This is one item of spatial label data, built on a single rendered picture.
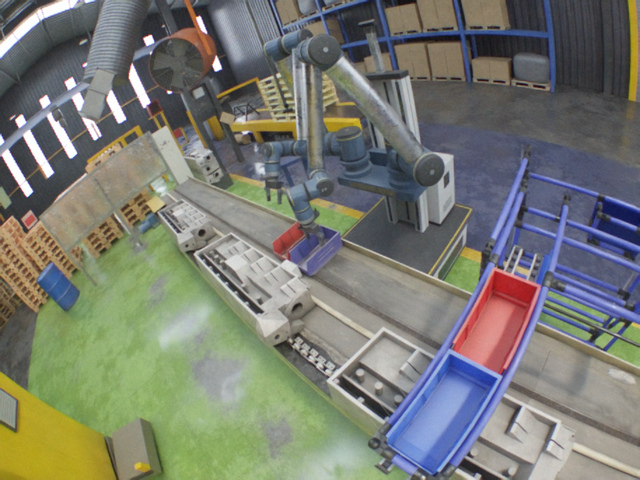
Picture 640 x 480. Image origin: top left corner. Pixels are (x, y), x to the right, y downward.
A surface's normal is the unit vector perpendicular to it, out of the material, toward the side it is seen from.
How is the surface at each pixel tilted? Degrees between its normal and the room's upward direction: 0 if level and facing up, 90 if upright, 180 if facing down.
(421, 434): 6
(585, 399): 0
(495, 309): 6
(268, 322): 38
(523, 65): 87
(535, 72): 93
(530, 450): 10
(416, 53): 90
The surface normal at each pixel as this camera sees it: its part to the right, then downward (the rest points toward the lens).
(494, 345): -0.36, -0.67
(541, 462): -0.17, -0.83
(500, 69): -0.69, 0.61
